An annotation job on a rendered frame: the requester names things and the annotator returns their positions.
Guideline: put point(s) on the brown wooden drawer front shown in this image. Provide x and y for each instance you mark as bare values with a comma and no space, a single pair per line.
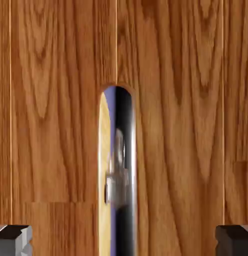
55,100

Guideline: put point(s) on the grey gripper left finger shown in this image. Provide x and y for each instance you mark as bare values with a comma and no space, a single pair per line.
9,240

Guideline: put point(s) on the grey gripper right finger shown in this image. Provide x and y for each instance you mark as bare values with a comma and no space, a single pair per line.
234,242

